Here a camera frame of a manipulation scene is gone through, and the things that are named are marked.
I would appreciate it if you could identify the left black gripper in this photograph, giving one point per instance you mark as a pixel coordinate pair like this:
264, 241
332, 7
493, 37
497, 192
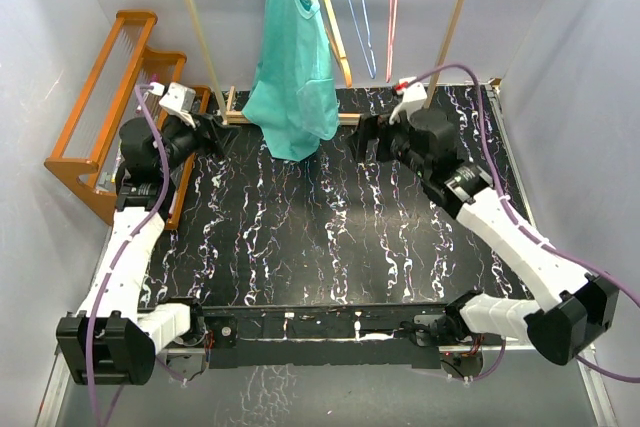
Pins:
220, 136

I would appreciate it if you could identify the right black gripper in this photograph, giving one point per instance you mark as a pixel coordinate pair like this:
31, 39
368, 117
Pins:
369, 128

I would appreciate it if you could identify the teal t shirt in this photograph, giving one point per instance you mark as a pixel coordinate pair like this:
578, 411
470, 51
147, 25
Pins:
286, 146

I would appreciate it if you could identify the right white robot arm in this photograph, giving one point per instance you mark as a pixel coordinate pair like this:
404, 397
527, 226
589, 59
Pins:
569, 307

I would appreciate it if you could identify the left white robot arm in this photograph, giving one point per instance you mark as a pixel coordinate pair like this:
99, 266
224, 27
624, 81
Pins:
108, 342

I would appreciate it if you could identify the wooden hanger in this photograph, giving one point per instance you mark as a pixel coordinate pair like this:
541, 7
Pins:
336, 43

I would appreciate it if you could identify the grey small block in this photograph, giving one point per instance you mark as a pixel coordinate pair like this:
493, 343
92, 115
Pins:
106, 182

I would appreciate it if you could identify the orange wooden tiered rack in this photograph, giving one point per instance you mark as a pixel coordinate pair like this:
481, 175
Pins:
88, 143

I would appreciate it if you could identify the wooden clothes rack frame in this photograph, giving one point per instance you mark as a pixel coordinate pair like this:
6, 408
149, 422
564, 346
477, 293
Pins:
297, 92

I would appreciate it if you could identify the blue wire hanger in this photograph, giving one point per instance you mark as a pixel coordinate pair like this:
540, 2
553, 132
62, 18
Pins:
363, 31

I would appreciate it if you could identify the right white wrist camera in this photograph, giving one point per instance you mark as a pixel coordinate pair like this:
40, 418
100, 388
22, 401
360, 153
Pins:
413, 96

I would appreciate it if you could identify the pink wire hanger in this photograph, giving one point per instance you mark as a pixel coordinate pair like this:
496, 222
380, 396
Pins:
391, 32

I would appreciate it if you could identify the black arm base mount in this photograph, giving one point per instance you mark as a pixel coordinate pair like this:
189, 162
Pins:
336, 335

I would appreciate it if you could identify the aluminium rail frame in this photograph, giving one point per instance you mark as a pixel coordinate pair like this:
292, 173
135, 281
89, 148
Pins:
301, 381

